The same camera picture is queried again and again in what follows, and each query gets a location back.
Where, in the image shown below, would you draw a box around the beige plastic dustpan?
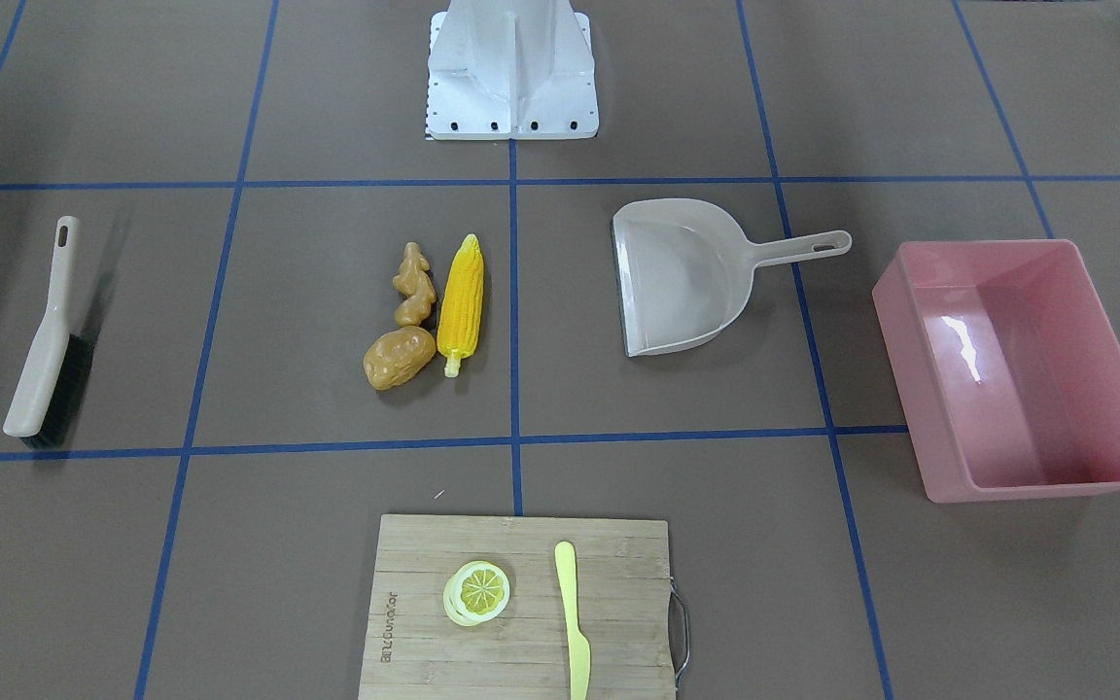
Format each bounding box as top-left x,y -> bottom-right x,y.
612,198 -> 853,358

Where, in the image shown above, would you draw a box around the beige hand brush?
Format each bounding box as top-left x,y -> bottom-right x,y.
3,216 -> 92,449

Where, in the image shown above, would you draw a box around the brown toy potato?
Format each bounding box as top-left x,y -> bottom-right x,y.
362,325 -> 437,391

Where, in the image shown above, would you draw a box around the bamboo cutting board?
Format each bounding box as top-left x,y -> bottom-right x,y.
357,514 -> 679,699

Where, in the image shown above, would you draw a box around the yellow plastic toy knife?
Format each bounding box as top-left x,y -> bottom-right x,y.
554,541 -> 592,699

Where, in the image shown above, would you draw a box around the toy ginger root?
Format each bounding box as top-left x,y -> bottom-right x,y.
392,242 -> 438,327

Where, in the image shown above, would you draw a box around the yellow toy corn cob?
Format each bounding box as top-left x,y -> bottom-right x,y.
437,234 -> 485,377

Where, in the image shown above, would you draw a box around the pink plastic bin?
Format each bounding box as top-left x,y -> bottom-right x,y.
872,239 -> 1120,504

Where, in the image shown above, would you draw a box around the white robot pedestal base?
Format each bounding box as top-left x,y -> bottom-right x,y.
424,1 -> 600,141

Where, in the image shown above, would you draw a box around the yellow toy lemon slices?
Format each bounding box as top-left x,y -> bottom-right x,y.
441,561 -> 511,626

